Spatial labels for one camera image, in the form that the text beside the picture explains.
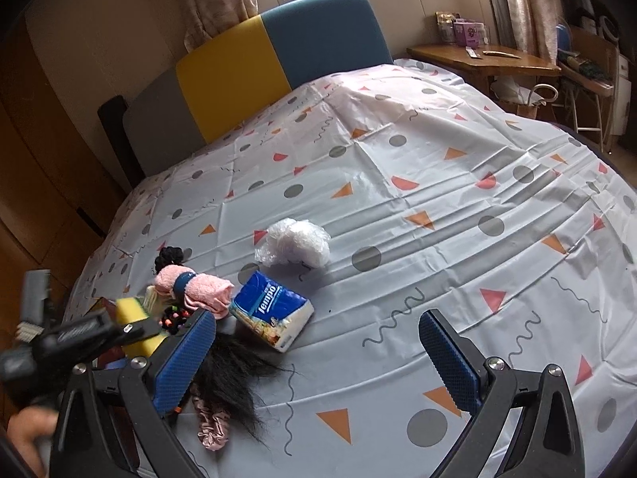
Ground gold packet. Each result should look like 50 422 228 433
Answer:
436 11 461 43

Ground rolled pink towel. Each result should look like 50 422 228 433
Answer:
152 265 236 321

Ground person's left hand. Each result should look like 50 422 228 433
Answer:
6 405 57 476

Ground cream cloth gloves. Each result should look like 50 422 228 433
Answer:
143 286 168 317

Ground clear plastic bag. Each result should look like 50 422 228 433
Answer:
254 217 332 268

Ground wooden wardrobe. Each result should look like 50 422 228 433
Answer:
0 15 131 310

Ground purple box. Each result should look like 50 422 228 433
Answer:
452 19 487 47

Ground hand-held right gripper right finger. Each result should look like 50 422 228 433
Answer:
419 309 586 478

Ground colourful beaded hair tie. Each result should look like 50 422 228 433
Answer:
159 305 193 336

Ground woven basket with handle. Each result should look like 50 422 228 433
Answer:
512 84 559 121

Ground wooden desk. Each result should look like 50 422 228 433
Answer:
406 43 564 96

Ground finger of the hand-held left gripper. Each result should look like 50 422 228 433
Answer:
113 319 174 343

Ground black headboard side panel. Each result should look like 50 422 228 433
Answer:
98 94 146 193

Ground white plastic bag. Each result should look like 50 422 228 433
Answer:
490 78 534 106

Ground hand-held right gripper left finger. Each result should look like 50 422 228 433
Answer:
50 309 219 478

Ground grey yellow blue headboard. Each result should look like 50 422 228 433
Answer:
122 0 395 178

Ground blue tissue pack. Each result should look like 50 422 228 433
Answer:
229 270 316 354

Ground black hair scrunchie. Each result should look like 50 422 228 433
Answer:
153 245 194 274

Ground black hair wig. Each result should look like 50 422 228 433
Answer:
190 336 305 447

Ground patterned beige curtain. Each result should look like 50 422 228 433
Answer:
477 0 564 68
172 0 274 54

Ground printed bed sheet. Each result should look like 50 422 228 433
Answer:
64 57 637 478

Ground yellow sponge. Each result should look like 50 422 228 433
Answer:
115 298 168 360

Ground pink satin scrunchie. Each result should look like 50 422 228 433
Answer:
191 392 233 452

